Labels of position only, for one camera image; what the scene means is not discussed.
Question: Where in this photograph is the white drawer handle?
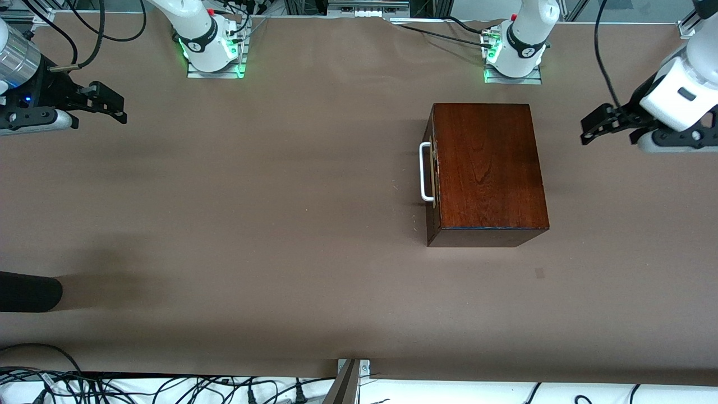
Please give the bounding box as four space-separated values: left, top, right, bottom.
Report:
420 141 436 202

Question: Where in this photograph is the dark wooden drawer case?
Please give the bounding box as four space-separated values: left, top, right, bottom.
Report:
425 103 550 248

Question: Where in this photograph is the black cylinder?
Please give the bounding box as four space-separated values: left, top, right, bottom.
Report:
0 272 63 313

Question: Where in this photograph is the brown table cover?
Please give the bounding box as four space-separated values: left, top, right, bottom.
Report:
0 11 718 388

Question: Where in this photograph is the white power strip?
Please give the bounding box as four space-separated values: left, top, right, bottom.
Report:
328 0 411 18

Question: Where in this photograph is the dark grey metal pole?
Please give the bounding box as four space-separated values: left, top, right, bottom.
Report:
322 359 362 404

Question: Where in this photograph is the black cable with brass connector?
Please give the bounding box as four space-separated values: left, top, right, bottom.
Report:
48 0 107 72

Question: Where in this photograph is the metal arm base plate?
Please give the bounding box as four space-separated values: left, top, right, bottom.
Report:
187 34 248 80
484 63 543 85

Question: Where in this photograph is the grey cable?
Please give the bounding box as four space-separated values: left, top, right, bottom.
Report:
238 16 273 43

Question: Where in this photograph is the black aluminium frame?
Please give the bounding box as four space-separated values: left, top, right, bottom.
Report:
283 0 453 17

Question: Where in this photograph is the black cable with white label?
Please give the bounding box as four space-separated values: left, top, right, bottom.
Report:
0 368 62 404

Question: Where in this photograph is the black cable with plug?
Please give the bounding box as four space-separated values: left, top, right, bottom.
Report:
224 379 264 404
289 378 337 404

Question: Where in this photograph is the silver metal bracket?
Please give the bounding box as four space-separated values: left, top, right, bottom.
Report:
337 359 371 378

